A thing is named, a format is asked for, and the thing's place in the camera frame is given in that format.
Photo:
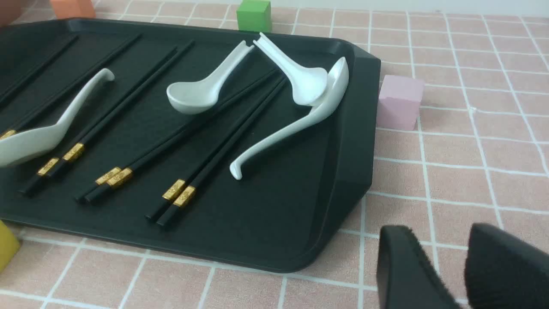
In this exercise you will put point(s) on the yellow cube block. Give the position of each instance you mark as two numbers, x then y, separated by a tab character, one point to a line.
9	245

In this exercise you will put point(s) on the black plastic tray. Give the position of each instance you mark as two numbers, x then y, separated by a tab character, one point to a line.
292	198

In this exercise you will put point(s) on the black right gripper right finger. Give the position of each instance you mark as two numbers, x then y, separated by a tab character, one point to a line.
504	272

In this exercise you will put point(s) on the pink cube block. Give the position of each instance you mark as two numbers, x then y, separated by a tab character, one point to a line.
399	102

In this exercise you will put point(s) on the white ceramic spoon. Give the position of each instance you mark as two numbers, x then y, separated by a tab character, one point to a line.
308	84
325	105
197	97
29	144

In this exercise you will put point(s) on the green cube block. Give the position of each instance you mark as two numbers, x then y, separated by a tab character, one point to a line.
254	15

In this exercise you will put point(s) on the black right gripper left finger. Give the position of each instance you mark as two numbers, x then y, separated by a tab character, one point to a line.
406	278

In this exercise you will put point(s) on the orange cube block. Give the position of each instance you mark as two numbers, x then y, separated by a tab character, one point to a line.
65	9

